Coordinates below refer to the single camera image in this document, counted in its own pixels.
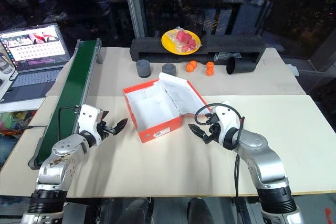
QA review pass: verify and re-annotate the round orange toy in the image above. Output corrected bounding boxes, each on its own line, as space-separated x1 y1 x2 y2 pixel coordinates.
185 60 199 73

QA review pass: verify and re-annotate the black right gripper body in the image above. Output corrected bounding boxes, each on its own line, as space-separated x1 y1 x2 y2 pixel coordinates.
203 121 222 145

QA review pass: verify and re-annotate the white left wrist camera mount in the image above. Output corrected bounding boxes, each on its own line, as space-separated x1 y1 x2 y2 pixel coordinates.
78 104 106 146

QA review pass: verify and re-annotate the black cylindrical cup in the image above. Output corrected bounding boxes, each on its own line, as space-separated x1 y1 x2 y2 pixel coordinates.
226 56 257 76

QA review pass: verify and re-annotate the green conveyor belt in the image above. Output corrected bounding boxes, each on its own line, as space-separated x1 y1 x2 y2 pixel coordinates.
28 38 103 170

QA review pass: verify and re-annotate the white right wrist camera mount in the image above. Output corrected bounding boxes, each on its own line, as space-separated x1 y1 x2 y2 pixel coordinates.
211 105 243 143

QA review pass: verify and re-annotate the grey open laptop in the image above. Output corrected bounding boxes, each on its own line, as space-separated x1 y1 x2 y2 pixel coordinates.
0 23 72 104

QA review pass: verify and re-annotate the grey window frame post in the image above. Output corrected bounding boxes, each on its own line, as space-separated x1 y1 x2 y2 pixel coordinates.
122 0 148 39

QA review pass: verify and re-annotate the stacked orange toy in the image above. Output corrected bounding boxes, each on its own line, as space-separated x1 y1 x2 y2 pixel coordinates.
205 61 216 77

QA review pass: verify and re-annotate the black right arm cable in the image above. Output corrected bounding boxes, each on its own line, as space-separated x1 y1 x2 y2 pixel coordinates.
194 103 245 224

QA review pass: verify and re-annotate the yellow round plate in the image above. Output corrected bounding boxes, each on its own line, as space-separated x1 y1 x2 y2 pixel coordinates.
161 29 202 55

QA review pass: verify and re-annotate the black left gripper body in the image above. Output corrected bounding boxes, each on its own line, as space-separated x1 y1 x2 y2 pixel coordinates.
97 120 116 140

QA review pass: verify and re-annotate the short grey foam cylinder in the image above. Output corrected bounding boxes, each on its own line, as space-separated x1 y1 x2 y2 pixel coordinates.
161 62 177 76

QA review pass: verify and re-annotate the long black foam block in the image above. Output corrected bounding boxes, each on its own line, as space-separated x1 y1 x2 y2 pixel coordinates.
130 35 266 65

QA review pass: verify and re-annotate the bag of red blocks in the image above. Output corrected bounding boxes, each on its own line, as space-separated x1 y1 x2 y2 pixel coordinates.
167 26 203 52

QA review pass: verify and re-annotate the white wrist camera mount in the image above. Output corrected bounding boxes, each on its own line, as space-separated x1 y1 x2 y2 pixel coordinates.
211 105 243 143
78 104 106 146

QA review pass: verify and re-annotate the tall grey foam cylinder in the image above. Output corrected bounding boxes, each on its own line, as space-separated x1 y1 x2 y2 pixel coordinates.
135 59 152 79

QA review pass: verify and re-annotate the thin black power cable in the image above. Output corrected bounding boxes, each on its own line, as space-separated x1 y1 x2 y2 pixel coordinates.
0 125 48 133

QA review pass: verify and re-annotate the orange shoe box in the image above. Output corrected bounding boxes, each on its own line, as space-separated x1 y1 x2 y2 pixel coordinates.
122 72 211 144

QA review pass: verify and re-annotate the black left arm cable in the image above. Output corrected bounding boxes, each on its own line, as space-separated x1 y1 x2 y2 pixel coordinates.
57 106 81 141

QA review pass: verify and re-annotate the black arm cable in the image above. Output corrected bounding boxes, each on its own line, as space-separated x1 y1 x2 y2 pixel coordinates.
57 106 81 141
194 103 245 224

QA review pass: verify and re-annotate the clear plastic bag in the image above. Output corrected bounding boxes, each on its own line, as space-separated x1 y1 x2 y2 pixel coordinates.
213 51 243 61

